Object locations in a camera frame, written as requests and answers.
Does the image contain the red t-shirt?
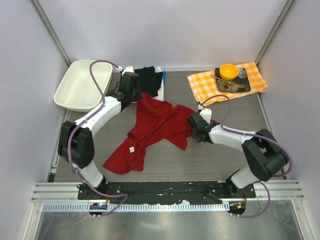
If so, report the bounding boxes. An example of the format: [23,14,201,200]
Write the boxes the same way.
[102,93,195,175]

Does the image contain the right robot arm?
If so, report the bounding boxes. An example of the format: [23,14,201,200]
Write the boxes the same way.
[187,112,292,198]

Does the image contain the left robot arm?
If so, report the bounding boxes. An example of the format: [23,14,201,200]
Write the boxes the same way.
[58,72,142,200]

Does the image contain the folded black t-shirt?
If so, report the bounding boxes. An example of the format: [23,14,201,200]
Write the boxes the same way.
[134,66,163,97]

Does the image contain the folded white t-shirt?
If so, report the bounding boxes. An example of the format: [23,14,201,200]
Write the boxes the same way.
[154,66,165,101]

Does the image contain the folded blue t-shirt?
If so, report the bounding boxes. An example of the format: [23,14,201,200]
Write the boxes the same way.
[162,70,166,85]

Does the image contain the yellow checkered cloth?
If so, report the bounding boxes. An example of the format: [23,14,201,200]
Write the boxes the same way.
[187,62,267,103]

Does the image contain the white rectangular tray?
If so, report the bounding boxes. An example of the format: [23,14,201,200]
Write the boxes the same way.
[53,59,113,113]

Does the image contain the wooden chopstick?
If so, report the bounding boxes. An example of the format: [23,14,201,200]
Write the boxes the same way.
[210,74,246,88]

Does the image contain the orange bowl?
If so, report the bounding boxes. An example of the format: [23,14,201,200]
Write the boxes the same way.
[219,63,239,81]

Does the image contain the black floral plate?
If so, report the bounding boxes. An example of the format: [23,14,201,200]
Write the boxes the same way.
[214,67,251,93]

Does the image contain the blue ceramic mug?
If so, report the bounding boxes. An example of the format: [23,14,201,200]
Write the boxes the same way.
[71,136,81,149]

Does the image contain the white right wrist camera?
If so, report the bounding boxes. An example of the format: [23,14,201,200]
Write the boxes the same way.
[197,104,212,124]

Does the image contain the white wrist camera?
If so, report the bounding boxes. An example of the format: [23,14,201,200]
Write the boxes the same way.
[197,104,212,124]
[116,66,135,76]

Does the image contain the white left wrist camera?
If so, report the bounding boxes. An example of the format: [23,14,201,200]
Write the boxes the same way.
[116,66,135,76]

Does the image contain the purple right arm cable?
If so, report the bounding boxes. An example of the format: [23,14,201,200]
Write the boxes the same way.
[201,94,294,218]

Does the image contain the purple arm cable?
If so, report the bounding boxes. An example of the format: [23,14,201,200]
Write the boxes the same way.
[201,94,294,218]
[67,59,130,217]

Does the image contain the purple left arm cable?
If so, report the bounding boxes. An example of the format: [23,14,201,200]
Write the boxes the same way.
[67,59,130,217]

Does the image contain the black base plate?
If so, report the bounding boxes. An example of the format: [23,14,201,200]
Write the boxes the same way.
[76,180,257,206]

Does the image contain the perforated cable rail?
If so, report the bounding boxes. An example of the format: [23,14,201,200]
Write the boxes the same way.
[42,201,230,213]

